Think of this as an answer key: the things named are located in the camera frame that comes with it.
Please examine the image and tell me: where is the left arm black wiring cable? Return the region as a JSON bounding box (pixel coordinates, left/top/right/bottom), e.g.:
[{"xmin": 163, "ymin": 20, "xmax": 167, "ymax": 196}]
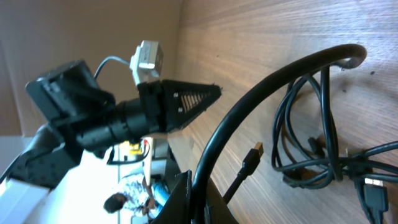
[{"xmin": 93, "ymin": 55, "xmax": 131, "ymax": 80}]

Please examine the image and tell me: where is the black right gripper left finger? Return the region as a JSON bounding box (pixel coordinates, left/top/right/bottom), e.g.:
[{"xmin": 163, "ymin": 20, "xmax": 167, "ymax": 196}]
[{"xmin": 151, "ymin": 170, "xmax": 192, "ymax": 224}]

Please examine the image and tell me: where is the person in patterned shirt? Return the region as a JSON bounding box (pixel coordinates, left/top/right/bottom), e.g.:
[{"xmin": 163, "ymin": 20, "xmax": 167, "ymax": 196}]
[{"xmin": 103, "ymin": 174, "xmax": 170, "ymax": 219}]

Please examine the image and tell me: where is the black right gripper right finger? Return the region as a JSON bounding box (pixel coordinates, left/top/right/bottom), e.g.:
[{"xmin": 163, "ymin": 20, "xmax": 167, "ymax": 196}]
[{"xmin": 204, "ymin": 179, "xmax": 238, "ymax": 224}]

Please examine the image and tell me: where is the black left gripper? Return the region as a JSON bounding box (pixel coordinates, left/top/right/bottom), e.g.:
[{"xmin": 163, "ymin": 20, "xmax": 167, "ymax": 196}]
[{"xmin": 137, "ymin": 80, "xmax": 221, "ymax": 134}]

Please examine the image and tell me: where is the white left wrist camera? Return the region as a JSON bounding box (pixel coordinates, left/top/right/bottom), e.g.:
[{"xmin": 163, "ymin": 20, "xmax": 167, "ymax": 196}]
[{"xmin": 129, "ymin": 40, "xmax": 164, "ymax": 86}]

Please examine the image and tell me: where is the thick black HDMI cable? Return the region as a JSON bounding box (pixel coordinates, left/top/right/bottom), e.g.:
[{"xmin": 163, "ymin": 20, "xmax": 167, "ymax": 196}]
[{"xmin": 190, "ymin": 44, "xmax": 368, "ymax": 224}]

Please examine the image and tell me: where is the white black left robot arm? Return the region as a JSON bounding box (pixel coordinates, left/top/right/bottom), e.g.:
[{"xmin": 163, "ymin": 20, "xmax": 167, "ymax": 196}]
[{"xmin": 1, "ymin": 60, "xmax": 221, "ymax": 190}]

